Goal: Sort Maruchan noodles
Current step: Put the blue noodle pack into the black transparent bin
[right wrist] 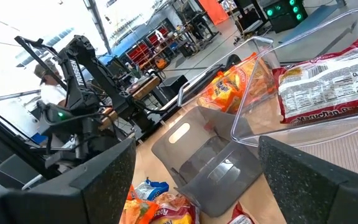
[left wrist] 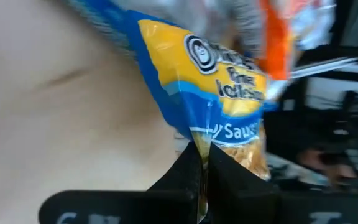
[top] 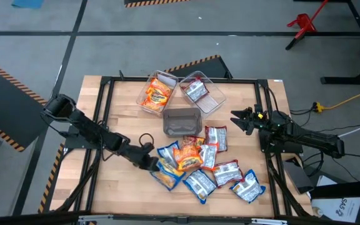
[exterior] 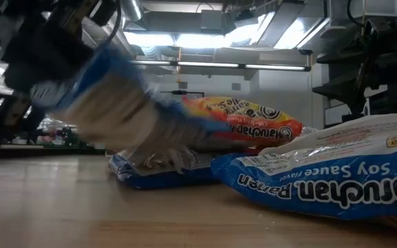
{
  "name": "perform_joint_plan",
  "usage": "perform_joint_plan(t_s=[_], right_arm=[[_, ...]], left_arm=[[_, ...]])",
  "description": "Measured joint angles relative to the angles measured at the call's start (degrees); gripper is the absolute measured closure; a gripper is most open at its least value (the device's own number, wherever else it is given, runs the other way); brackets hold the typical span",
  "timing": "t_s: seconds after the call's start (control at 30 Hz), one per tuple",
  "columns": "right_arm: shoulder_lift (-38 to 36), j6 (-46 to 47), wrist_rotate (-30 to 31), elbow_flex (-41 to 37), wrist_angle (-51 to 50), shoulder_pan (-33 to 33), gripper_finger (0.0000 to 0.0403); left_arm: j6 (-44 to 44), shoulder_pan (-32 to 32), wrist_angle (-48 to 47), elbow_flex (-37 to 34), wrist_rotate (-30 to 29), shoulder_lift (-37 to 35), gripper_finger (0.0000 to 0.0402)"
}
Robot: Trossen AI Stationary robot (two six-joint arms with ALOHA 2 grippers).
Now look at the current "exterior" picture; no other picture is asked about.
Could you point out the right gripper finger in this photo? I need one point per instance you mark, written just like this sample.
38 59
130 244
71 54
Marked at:
350 91
346 58

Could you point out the orange chicken ramen pack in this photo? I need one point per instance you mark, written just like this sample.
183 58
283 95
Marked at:
260 132

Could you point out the blue soy sauce ramen pack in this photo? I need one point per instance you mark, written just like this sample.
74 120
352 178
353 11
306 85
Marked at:
122 110
322 193
157 179

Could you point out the silver ventilation duct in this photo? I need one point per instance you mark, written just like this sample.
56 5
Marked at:
132 9

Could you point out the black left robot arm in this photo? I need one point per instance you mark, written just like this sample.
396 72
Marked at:
12 13

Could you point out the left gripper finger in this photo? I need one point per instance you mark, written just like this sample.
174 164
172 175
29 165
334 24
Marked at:
69 67
74 50

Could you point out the black table frame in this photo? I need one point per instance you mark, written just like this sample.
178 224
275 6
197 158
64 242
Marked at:
47 151

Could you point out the long ceiling light fixture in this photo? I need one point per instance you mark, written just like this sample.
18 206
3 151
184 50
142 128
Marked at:
219 64

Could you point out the black wall bar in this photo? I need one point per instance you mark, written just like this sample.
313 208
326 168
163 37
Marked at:
181 93

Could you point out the red beef ramen pack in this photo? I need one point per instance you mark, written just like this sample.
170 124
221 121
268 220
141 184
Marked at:
255 149

